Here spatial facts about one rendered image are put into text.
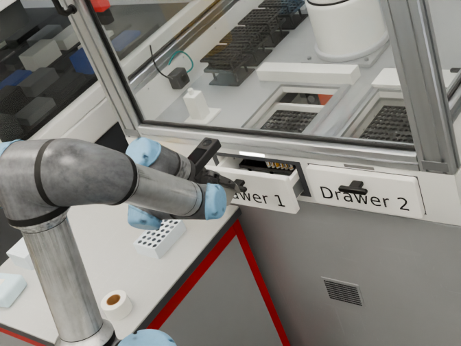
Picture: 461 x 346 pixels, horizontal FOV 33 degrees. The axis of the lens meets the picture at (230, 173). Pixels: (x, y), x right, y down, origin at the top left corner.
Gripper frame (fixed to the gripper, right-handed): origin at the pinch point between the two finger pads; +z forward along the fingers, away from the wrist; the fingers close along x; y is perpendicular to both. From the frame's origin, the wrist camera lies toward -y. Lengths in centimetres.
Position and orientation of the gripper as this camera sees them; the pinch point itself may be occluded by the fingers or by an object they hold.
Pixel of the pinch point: (231, 187)
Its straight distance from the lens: 195.8
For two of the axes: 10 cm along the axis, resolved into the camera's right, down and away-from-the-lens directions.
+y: -2.6, 9.5, -1.7
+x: 7.8, 1.1, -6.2
